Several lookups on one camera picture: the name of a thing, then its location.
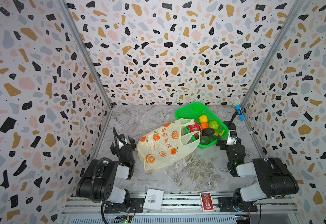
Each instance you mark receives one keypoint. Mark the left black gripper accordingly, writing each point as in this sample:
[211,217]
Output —
[124,148]

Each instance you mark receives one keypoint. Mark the dark avocado toy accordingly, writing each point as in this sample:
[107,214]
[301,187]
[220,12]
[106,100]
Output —
[208,132]

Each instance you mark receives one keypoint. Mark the cream plastic bag orange print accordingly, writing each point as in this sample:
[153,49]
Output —
[166,145]

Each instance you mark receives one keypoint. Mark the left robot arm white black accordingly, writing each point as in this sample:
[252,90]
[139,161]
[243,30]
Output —
[97,182]

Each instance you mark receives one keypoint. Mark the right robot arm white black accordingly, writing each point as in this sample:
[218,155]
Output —
[273,178]

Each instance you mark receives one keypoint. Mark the black microphone stand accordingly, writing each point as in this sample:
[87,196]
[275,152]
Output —
[229,123]

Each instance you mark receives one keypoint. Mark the yellow toy banana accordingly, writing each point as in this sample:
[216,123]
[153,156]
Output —
[220,133]

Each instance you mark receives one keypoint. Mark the dark green toy vegetable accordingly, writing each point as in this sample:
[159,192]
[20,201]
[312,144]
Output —
[206,140]

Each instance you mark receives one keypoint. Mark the light green toy apple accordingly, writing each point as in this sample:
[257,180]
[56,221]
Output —
[214,125]

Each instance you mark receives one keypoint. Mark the orange toy fruit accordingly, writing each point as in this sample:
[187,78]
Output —
[204,125]

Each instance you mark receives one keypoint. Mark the red dragon fruit toy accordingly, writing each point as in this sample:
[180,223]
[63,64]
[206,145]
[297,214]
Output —
[195,127]

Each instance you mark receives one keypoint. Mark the yellow toy fruit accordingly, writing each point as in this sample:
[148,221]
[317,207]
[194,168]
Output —
[203,118]

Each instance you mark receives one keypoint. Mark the blue toy microphone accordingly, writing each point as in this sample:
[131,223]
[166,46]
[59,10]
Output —
[236,104]

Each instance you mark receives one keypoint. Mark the red card pack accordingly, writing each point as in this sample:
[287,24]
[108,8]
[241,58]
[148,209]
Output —
[206,202]

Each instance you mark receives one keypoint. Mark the white cardboard box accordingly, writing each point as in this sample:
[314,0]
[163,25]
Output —
[153,200]

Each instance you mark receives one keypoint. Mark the green plastic basket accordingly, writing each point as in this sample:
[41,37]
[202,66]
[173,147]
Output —
[194,111]

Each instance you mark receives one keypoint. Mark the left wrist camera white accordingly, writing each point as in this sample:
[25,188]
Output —
[121,140]

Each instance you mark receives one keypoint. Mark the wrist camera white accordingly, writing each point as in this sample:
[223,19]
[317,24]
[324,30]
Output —
[232,137]
[121,140]

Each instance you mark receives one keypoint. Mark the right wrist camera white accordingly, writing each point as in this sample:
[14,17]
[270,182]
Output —
[232,137]

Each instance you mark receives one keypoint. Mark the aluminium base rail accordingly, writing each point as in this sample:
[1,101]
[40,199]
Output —
[184,208]

